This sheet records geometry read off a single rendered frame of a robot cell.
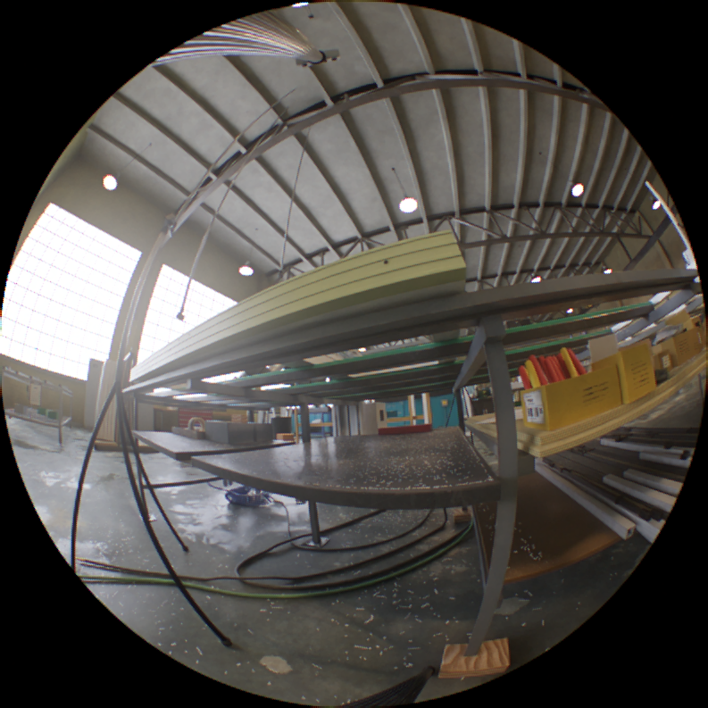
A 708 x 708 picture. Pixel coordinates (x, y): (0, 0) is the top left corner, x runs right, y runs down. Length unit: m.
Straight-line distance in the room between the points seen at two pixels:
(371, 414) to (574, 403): 2.16
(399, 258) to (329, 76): 7.50
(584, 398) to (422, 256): 0.35
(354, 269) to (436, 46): 8.05
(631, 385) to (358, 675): 0.86
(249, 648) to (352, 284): 0.95
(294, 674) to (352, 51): 8.47
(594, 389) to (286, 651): 0.94
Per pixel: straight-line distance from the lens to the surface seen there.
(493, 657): 0.75
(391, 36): 7.91
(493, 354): 0.36
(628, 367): 0.51
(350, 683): 0.76
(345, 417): 2.41
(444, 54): 8.26
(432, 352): 0.54
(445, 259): 0.30
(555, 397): 0.40
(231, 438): 1.14
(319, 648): 0.83
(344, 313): 0.35
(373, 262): 0.32
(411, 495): 0.34
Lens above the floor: 0.71
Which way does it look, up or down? 16 degrees up
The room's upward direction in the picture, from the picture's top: 4 degrees counter-clockwise
